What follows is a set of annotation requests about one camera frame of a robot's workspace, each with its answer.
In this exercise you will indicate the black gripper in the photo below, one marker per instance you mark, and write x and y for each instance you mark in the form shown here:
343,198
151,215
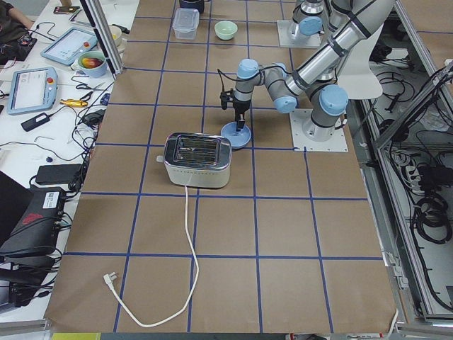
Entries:
241,105

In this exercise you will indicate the near blue teach pendant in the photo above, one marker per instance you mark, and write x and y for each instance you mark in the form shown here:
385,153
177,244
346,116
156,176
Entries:
32,91

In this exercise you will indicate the gold yellow tool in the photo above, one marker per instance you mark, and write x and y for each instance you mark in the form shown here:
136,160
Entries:
74,103

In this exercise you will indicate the green bowl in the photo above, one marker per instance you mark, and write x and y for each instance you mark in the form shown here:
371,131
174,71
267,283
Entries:
225,30

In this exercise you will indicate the silver white toaster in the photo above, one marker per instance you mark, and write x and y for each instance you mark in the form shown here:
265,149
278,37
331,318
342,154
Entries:
197,160

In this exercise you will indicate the black power adapter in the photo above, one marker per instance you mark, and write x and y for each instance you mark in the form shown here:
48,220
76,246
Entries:
57,174

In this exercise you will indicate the clear plastic food container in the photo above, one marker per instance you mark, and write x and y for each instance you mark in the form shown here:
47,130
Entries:
185,23

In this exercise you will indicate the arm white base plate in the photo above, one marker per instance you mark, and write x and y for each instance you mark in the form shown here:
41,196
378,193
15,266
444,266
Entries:
308,137
289,36

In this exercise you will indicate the far blue teach pendant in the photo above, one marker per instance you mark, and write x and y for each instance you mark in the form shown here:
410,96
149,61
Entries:
69,46

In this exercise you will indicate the white chair back panel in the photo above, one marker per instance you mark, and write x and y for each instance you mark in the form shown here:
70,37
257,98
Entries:
356,77

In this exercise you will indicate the smartphone on desk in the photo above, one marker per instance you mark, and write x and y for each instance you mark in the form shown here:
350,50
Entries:
66,10

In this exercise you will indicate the small black device on desk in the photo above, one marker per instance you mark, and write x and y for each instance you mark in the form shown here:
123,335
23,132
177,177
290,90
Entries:
35,122

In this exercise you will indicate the blue teach pendant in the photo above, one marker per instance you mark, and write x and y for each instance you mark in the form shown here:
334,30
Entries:
32,91
69,46

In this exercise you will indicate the black scissors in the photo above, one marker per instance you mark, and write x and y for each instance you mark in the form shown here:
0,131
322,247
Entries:
85,86

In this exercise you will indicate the aluminium frame post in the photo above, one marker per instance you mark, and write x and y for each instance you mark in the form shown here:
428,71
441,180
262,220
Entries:
99,24

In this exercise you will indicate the cream bowl with lemon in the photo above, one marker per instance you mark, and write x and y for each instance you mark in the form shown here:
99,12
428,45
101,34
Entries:
119,40

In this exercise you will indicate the blue bowl with fruit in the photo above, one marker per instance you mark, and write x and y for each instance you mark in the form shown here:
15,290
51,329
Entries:
91,63

